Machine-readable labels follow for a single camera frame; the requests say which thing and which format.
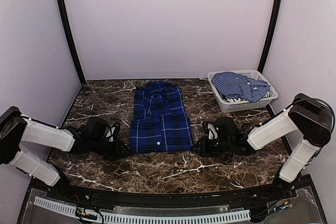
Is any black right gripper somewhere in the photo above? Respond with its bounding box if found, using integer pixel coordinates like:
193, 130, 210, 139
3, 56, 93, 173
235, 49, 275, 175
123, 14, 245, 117
190, 135, 233, 157

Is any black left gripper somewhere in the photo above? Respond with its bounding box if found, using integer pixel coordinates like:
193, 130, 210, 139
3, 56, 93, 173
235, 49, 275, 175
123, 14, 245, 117
90, 137, 132, 161

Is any blue plaid long sleeve shirt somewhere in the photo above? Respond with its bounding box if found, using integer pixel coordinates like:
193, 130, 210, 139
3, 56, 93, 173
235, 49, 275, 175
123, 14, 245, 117
129, 81, 194, 154

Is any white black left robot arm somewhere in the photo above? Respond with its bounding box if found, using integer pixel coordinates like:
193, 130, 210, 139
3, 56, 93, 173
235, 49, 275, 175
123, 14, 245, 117
1, 106, 132, 201

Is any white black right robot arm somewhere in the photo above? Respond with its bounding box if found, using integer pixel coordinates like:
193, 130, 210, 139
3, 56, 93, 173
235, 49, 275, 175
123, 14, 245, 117
191, 93, 335, 200

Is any white plastic laundry basket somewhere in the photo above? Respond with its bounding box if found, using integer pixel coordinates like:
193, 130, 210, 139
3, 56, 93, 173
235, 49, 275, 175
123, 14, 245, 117
207, 70, 278, 113

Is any black white garment in basket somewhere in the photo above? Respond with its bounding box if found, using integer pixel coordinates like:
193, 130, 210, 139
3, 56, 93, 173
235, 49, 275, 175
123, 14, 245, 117
220, 91, 272, 102

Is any blue small-check shirt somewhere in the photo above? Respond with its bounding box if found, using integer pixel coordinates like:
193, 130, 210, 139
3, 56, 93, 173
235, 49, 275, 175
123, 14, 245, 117
211, 72, 270, 102

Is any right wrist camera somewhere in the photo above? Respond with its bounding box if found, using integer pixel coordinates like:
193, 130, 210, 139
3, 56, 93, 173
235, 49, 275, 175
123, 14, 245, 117
202, 116, 240, 140

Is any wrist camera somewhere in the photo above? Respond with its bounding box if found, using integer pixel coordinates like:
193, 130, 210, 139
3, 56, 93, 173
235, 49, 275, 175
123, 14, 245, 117
202, 116, 240, 140
83, 117, 120, 142

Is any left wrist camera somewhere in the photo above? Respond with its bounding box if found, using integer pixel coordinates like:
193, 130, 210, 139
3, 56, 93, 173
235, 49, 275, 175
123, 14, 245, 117
83, 117, 120, 142

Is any white slotted cable duct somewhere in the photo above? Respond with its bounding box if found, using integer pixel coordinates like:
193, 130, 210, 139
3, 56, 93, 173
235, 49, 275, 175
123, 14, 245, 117
33, 196, 251, 223

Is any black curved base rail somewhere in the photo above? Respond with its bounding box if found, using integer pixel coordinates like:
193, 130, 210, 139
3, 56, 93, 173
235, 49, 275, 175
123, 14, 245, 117
31, 174, 316, 211

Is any black frame post left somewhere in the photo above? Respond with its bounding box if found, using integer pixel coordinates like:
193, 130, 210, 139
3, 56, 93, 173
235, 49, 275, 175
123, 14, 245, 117
57, 0, 86, 85

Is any black frame post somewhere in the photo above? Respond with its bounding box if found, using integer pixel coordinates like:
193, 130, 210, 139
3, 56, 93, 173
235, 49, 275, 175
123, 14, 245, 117
57, 0, 86, 85
257, 0, 281, 73

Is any black frame post right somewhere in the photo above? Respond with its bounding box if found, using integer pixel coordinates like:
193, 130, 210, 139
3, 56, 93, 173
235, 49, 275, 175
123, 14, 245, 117
257, 0, 281, 73

